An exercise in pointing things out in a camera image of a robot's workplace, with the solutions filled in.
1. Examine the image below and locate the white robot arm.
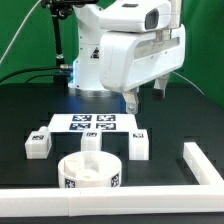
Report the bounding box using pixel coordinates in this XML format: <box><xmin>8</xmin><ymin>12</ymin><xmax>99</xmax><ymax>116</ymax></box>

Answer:
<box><xmin>69</xmin><ymin>0</ymin><xmax>185</xmax><ymax>114</ymax></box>

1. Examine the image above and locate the white round stool seat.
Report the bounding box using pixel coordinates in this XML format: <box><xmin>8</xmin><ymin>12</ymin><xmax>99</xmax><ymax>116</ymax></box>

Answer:
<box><xmin>58</xmin><ymin>151</ymin><xmax>122</xmax><ymax>188</ymax></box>

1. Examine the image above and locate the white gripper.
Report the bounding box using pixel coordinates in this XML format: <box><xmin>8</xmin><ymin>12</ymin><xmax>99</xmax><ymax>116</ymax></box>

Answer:
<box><xmin>99</xmin><ymin>26</ymin><xmax>185</xmax><ymax>114</ymax></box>

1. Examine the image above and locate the white marker sheet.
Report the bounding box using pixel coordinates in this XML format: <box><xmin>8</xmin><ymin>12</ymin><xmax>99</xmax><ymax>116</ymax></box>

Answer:
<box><xmin>48</xmin><ymin>114</ymin><xmax>137</xmax><ymax>133</ymax></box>

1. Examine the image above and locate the white cable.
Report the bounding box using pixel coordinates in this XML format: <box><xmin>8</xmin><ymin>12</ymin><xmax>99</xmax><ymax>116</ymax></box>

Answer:
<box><xmin>0</xmin><ymin>0</ymin><xmax>43</xmax><ymax>66</ymax></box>

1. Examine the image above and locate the black camera stand pole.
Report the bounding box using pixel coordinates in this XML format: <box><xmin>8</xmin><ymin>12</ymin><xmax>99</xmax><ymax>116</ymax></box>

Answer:
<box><xmin>41</xmin><ymin>0</ymin><xmax>99</xmax><ymax>85</ymax></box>

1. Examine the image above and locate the white L-shaped fence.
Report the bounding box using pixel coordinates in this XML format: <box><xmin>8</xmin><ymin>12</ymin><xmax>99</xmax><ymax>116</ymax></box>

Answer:
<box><xmin>0</xmin><ymin>142</ymin><xmax>224</xmax><ymax>217</ymax></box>

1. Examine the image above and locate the black cable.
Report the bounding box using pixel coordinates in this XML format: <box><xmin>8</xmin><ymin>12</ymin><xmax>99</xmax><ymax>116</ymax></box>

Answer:
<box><xmin>0</xmin><ymin>65</ymin><xmax>73</xmax><ymax>85</ymax></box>

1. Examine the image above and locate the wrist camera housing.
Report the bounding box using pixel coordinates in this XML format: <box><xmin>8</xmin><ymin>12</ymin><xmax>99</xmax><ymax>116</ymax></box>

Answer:
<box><xmin>99</xmin><ymin>0</ymin><xmax>171</xmax><ymax>33</ymax></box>

